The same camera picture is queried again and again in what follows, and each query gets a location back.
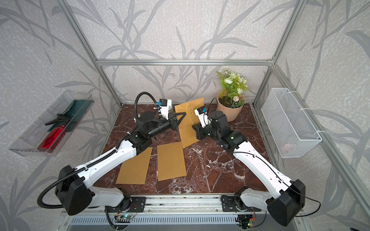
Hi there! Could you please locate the kraft file bag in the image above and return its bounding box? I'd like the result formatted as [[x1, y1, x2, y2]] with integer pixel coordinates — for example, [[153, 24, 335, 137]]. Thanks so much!
[[157, 142, 187, 181], [116, 147, 153, 185], [175, 98, 204, 149]]

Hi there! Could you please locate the white closure string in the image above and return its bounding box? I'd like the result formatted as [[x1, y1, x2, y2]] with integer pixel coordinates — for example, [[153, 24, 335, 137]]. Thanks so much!
[[185, 104, 195, 123]]

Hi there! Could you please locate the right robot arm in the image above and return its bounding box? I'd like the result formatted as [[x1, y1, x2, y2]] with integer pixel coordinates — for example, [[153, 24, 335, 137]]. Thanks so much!
[[192, 107, 308, 226]]

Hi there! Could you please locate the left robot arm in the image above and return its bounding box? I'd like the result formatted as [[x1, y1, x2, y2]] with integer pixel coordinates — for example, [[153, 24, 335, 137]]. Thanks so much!
[[37, 112, 186, 216]]

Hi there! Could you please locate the peach flower pot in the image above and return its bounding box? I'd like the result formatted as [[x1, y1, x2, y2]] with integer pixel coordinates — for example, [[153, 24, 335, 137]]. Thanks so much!
[[217, 93, 245, 122]]

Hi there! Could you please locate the green artificial plant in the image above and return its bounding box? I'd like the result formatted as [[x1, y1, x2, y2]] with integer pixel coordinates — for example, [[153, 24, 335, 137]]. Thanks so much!
[[217, 69, 249, 108]]

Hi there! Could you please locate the green dustpan scoop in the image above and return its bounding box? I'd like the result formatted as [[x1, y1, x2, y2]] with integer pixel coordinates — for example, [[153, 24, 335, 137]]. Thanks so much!
[[45, 100, 94, 132]]

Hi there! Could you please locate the left circuit board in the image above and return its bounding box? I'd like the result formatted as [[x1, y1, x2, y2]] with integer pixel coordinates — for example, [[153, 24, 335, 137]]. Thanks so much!
[[114, 213, 137, 224]]

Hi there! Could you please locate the circuit board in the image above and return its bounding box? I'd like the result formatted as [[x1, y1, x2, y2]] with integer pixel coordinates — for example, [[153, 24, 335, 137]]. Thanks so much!
[[235, 214, 255, 231], [114, 213, 137, 224]]

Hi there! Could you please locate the right circuit board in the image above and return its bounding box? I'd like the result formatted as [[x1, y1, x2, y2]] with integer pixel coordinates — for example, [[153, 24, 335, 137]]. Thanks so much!
[[235, 214, 255, 231]]

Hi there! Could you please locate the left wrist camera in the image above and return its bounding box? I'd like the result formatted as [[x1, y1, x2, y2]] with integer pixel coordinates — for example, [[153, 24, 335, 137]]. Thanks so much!
[[157, 99, 172, 120]]

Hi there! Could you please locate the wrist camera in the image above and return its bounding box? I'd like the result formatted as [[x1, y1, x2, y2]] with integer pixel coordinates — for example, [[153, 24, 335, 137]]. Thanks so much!
[[194, 106, 209, 128], [157, 99, 172, 120]]

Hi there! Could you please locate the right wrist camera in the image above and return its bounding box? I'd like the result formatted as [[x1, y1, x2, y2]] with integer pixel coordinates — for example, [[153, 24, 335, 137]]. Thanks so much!
[[194, 106, 209, 128]]

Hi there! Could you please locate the white wire mesh basket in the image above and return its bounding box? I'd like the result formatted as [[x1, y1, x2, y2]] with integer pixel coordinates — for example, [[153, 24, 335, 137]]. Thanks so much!
[[261, 88, 322, 158]]

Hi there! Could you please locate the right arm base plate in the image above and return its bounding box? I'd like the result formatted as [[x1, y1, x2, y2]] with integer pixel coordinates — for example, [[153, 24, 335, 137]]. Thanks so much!
[[220, 195, 253, 212]]

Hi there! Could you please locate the aluminium front rail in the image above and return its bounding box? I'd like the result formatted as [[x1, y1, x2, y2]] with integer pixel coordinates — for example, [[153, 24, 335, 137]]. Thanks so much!
[[59, 194, 304, 217]]

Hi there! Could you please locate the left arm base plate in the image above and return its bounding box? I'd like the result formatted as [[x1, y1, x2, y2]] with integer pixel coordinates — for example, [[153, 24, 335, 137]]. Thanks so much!
[[105, 196, 146, 213]]

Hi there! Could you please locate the clear plastic wall bin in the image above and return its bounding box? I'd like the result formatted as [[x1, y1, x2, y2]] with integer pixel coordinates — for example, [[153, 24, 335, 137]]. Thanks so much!
[[9, 90, 93, 157]]

